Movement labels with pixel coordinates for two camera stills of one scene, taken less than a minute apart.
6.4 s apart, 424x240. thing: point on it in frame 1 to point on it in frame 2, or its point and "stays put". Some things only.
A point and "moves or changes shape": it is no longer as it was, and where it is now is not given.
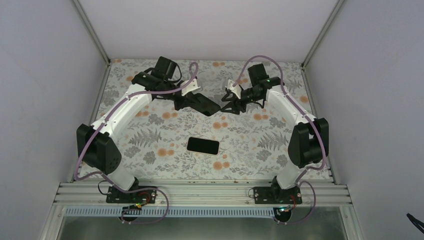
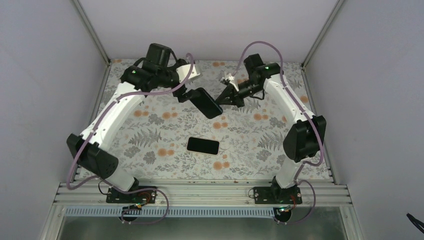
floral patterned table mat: (162, 140) stays put
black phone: (204, 104) moves or changes shape
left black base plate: (114, 195) stays put
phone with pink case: (203, 146) stays put
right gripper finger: (235, 109) to (229, 99)
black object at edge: (416, 222) stays put
